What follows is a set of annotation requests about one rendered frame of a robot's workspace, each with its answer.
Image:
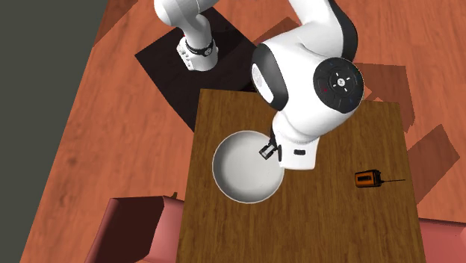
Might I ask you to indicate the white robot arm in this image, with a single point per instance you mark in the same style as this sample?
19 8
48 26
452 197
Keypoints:
309 109

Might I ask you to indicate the white round bowl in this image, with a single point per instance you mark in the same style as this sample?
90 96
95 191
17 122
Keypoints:
240 171

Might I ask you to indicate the brown wooden table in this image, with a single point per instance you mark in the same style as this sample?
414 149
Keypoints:
327 226

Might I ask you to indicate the dark robot stand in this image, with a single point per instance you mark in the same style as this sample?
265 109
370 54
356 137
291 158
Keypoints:
171 85

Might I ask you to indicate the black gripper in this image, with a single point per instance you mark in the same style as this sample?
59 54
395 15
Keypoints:
279 153

